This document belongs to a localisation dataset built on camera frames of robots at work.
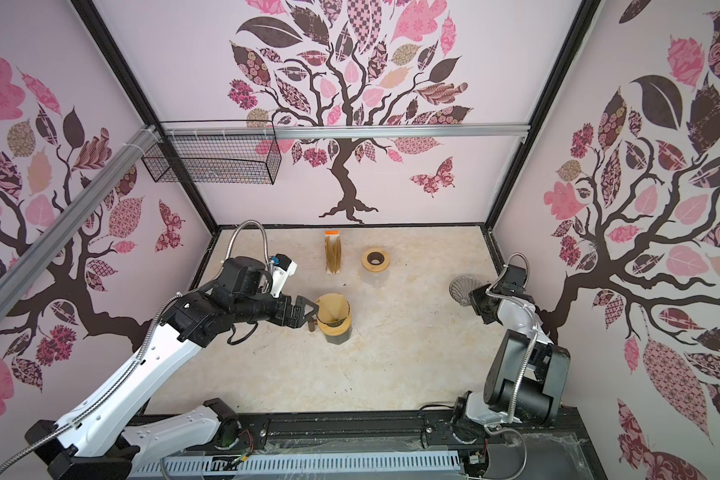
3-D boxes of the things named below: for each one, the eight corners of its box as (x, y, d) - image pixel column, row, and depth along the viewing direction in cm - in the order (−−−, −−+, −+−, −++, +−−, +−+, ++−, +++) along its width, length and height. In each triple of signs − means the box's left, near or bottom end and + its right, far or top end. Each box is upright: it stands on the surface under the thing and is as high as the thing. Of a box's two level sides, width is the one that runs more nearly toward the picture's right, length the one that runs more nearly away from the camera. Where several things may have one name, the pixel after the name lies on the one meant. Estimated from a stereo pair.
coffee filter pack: (324, 274, 107) (320, 259, 100) (327, 245, 116) (324, 230, 109) (340, 274, 107) (339, 259, 100) (343, 245, 116) (341, 230, 109)
